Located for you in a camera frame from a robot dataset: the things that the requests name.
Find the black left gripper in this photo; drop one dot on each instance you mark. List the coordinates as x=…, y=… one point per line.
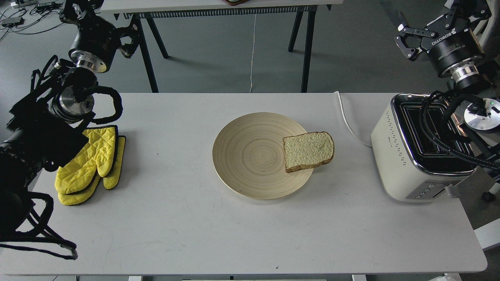
x=99, y=39

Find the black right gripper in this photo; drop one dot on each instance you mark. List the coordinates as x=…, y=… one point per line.
x=454, y=41

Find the slice of brown bread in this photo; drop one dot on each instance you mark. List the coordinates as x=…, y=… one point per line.
x=308, y=151

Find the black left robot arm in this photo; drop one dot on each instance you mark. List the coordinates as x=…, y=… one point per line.
x=48, y=124

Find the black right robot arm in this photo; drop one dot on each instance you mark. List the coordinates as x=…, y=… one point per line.
x=470, y=83

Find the cream white toaster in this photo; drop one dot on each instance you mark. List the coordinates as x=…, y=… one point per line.
x=412, y=168

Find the background table with black legs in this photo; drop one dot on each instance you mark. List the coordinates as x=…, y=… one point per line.
x=190, y=8

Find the upper yellow oven mitt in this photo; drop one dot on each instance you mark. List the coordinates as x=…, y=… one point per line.
x=96, y=158

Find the yellow oven mitt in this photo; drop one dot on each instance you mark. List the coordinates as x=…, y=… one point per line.
x=109, y=182
x=96, y=158

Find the lower yellow oven mitt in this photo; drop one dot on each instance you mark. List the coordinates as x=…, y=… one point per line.
x=109, y=182

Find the round bamboo plate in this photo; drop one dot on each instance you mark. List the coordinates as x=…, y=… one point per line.
x=248, y=156

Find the white office chair base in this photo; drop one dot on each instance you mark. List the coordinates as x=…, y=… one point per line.
x=490, y=195

